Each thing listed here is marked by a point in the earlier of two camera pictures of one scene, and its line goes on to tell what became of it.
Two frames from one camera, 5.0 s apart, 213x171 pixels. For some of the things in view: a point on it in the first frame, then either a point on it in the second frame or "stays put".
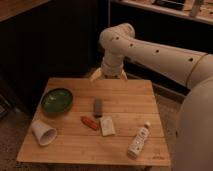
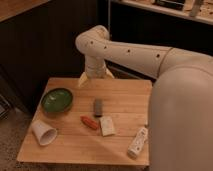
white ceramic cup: x=43 y=133 stays put
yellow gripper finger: x=97 y=75 to x=82 y=80
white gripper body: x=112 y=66 to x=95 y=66
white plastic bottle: x=138 y=142 stays put
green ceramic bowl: x=56 y=102 stays put
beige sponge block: x=107 y=126 stays put
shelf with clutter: x=200 y=10 stays put
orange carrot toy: x=90 y=123 stays put
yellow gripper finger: x=123 y=75 to x=109 y=73
